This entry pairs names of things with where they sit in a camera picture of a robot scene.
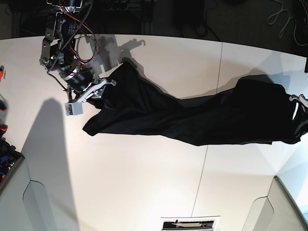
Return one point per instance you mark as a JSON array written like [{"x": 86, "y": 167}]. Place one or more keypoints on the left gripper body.
[{"x": 301, "y": 99}]

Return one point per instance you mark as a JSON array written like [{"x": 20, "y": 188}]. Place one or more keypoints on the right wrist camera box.
[{"x": 73, "y": 109}]

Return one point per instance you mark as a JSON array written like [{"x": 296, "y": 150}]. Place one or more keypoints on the pile of orange black tools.
[{"x": 7, "y": 154}]

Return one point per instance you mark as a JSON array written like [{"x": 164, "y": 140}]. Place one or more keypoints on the printed paper sheet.
[{"x": 190, "y": 224}]

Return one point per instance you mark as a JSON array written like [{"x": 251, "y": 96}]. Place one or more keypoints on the grey left corner panel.
[{"x": 24, "y": 203}]

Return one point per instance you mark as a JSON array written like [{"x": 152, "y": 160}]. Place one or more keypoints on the black t-shirt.
[{"x": 256, "y": 110}]

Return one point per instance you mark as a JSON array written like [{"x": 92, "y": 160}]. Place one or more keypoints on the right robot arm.
[{"x": 59, "y": 50}]

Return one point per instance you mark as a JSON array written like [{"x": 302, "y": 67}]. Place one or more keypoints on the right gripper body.
[{"x": 82, "y": 83}]

